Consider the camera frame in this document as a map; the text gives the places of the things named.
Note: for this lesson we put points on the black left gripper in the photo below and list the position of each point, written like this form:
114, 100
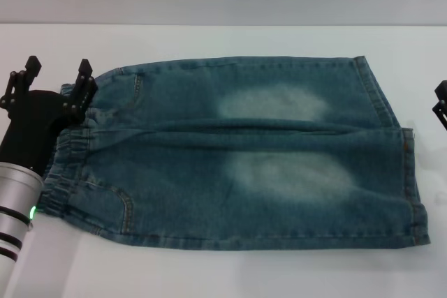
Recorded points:
38, 113

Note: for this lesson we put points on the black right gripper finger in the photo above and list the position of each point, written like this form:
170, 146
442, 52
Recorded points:
442, 89

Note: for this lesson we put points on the blue denim shorts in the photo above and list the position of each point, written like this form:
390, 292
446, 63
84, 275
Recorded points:
244, 137

